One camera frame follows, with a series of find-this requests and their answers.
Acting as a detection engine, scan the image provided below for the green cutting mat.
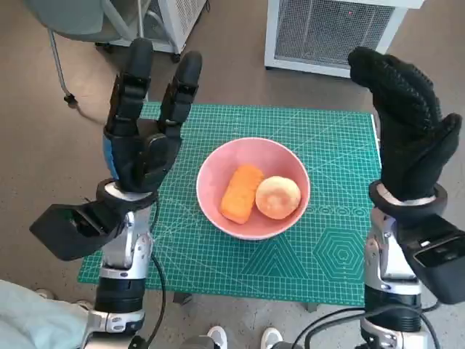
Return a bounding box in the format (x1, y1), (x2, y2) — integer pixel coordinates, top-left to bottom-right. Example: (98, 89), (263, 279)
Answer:
(78, 103), (382, 307)

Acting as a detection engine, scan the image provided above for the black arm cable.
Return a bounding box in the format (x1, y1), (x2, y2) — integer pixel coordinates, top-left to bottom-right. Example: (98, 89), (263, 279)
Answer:
(143, 203), (168, 349)
(290, 297), (442, 349)

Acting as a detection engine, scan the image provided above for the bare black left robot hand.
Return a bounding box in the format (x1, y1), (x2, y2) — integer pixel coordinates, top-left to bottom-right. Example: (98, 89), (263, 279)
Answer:
(102, 38), (203, 193)

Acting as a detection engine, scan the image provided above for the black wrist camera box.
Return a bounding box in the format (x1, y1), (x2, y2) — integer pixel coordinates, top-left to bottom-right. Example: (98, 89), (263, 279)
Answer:
(28, 201), (126, 262)
(397, 214), (465, 305)

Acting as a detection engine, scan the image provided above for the round toy bread bun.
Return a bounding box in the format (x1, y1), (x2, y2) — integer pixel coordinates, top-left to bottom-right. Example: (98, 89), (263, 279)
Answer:
(254, 176), (302, 220)

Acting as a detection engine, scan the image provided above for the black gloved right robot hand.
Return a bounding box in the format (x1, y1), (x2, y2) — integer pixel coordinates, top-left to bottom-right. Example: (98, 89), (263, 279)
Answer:
(347, 46), (463, 201)

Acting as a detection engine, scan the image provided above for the silver metal pole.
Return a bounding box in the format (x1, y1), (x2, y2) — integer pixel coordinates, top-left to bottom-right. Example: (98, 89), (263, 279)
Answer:
(136, 0), (146, 41)

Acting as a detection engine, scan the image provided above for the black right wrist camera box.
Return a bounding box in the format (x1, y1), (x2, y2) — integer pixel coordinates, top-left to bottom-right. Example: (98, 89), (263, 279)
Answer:
(397, 214), (465, 305)

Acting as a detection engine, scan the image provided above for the pink bowl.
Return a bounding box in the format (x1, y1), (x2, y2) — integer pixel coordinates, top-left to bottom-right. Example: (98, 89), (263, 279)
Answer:
(195, 137), (312, 241)

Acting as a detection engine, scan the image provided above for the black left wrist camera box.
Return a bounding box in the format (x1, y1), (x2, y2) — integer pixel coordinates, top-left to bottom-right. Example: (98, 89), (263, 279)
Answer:
(28, 201), (126, 262)

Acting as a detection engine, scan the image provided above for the person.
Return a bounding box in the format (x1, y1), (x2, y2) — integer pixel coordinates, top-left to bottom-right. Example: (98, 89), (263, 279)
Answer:
(0, 278), (92, 349)

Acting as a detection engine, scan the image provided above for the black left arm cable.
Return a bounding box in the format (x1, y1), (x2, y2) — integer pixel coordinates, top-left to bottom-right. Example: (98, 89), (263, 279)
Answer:
(143, 203), (168, 349)

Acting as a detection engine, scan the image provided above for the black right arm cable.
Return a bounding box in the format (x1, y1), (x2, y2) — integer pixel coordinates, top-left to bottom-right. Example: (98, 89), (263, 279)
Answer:
(290, 297), (442, 349)

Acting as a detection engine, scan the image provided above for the white wheeled mesh cabinet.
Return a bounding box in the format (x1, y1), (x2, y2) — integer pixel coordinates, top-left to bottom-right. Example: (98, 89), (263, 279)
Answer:
(94, 0), (211, 63)

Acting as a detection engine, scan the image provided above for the white cabinet with mesh front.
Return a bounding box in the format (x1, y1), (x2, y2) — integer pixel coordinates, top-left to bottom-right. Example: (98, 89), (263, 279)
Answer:
(264, 0), (424, 79)

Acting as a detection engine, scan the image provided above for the long orange toy bread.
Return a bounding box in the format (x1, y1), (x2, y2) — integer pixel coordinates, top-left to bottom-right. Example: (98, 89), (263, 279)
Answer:
(219, 164), (265, 225)

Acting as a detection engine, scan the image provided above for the white shoe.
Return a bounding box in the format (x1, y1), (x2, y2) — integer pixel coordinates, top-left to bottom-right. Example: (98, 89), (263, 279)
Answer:
(261, 326), (283, 349)
(206, 326), (229, 349)

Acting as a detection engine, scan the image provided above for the grey chair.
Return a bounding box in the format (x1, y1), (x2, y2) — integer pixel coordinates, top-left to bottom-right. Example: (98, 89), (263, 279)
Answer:
(23, 0), (126, 108)

